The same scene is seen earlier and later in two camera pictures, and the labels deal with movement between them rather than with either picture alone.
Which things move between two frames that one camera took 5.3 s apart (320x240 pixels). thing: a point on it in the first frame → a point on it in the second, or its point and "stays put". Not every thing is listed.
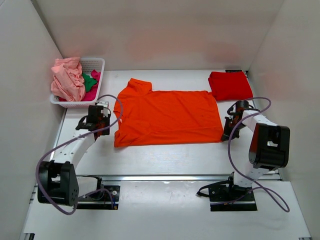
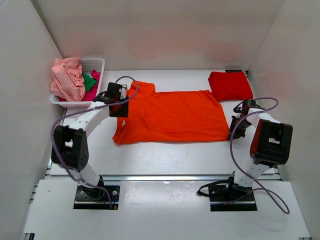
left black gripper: x=106 y=130 → x=124 y=113
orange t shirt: x=148 y=116 stays put
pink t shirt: x=67 y=84 stays put
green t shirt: x=89 y=82 stays put
